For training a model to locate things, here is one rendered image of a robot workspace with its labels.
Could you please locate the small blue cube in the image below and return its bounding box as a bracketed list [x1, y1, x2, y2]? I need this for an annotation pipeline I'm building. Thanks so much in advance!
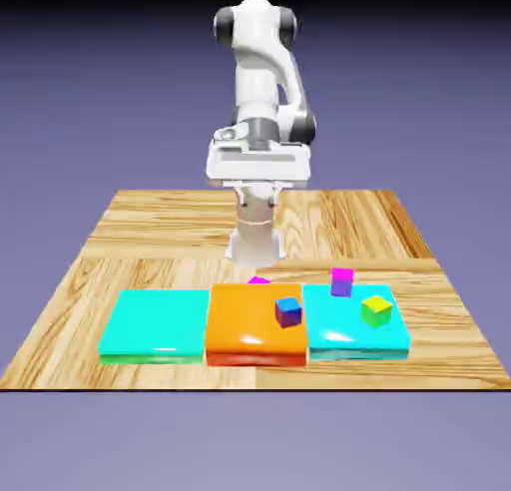
[273, 296, 303, 329]

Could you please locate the small yellow cube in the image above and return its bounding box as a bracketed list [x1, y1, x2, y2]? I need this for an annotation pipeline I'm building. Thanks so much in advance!
[360, 293, 394, 329]

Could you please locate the large turquoise box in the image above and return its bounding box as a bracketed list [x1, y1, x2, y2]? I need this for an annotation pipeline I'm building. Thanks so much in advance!
[98, 288, 212, 366]

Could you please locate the large orange box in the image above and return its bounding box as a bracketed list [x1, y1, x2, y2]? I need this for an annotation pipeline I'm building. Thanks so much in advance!
[205, 281, 308, 368]

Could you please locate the large cyan box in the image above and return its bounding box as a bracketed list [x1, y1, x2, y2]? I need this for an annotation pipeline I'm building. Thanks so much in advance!
[301, 283, 412, 362]

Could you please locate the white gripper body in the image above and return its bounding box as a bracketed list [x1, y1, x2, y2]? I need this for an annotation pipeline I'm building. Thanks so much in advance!
[205, 138, 312, 190]

